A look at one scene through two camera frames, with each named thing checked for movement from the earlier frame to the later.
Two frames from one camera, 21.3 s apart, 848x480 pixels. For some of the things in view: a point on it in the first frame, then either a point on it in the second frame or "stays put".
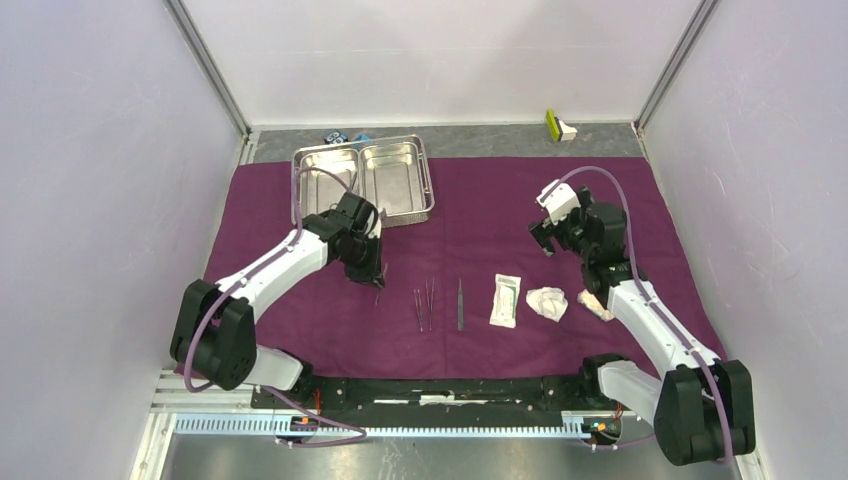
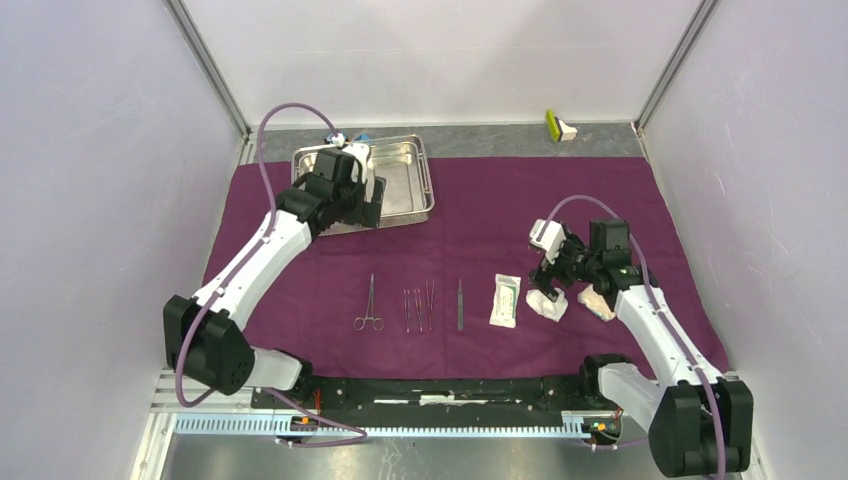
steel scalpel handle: (460, 307) stays put
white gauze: (548, 301) stays put
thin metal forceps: (430, 305) stays put
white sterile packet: (505, 300) stays put
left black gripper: (372, 273) to (364, 213)
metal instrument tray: (392, 172) stays put
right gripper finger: (548, 246) to (549, 290)
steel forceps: (419, 309) stays put
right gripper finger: (538, 231) to (532, 278)
